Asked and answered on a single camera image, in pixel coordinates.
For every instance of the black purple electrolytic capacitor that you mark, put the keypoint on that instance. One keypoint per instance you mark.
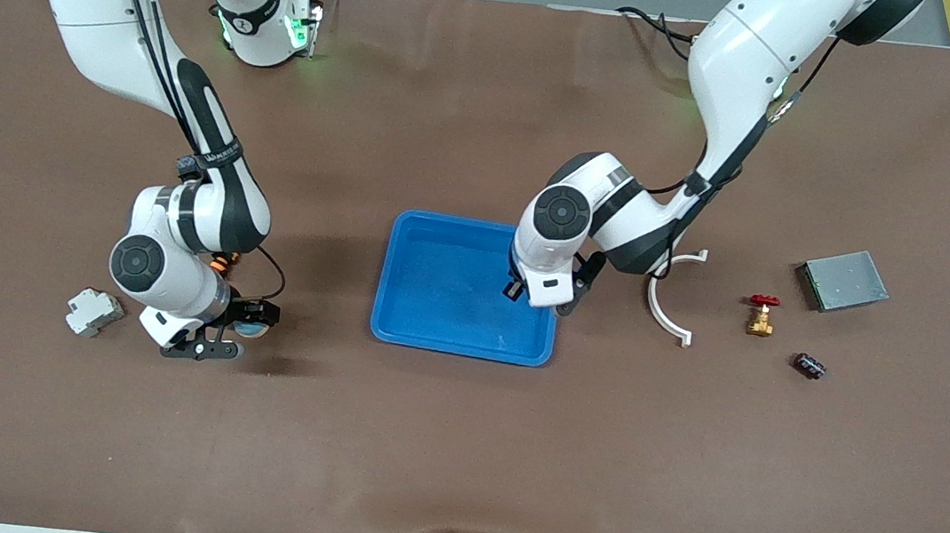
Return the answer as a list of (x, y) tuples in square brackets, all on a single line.
[(809, 366)]

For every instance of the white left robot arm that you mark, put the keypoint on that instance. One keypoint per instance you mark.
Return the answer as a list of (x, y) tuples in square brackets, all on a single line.
[(748, 65)]

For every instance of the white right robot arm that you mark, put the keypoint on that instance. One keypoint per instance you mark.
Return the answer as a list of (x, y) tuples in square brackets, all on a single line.
[(94, 0)]

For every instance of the white circuit breaker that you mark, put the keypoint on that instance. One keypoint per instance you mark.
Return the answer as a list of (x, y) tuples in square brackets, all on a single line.
[(94, 313)]

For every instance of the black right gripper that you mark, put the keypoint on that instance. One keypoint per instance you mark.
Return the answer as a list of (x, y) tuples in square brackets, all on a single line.
[(247, 311)]

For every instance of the blue plastic tray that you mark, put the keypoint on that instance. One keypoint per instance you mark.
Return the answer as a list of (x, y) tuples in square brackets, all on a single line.
[(444, 299)]

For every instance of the red yellow emergency stop button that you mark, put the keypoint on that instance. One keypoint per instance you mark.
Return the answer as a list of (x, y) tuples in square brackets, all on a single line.
[(221, 263)]

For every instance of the brown table mat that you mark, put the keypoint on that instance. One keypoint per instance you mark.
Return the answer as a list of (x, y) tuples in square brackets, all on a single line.
[(455, 443)]

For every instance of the blue bell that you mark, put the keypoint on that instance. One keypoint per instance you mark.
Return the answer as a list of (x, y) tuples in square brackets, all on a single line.
[(253, 332)]

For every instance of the grey metal module box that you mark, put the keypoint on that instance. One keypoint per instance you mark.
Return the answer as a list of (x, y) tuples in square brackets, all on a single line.
[(844, 282)]

